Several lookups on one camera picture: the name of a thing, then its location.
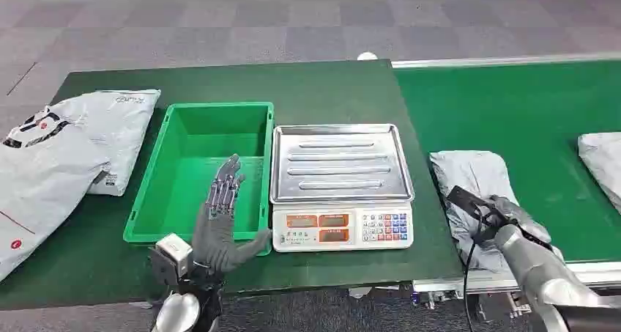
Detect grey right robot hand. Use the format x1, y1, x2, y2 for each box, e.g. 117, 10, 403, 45
487, 195, 552, 246

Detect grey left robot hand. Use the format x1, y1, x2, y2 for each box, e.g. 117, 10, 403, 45
191, 154, 272, 276

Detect grey parcel bag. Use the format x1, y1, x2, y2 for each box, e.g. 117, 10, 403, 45
428, 150, 567, 276

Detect green plastic crate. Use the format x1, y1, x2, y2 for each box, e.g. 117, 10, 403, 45
122, 101, 275, 257

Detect grey parcel red print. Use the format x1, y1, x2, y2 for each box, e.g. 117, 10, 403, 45
577, 131, 621, 215

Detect green conveyor belt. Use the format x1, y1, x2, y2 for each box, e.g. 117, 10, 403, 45
393, 59, 621, 264

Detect grey parcel with barcode label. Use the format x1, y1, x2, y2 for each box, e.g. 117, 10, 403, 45
60, 89, 162, 198

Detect electronic weighing scale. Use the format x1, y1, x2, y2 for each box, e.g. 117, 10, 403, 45
269, 123, 415, 254

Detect large grey parcel black logo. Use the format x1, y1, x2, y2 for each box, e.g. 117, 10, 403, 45
0, 105, 112, 283

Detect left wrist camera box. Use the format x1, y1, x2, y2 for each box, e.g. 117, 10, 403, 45
149, 232, 195, 286

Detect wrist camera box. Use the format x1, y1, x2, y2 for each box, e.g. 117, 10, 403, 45
445, 185, 497, 221
149, 232, 195, 286

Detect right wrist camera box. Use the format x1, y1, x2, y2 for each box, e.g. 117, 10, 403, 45
445, 185, 497, 221

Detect silver conveyor frame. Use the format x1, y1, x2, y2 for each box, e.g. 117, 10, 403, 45
390, 51, 621, 321

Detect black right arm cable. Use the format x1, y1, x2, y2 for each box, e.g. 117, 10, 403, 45
461, 208, 488, 332

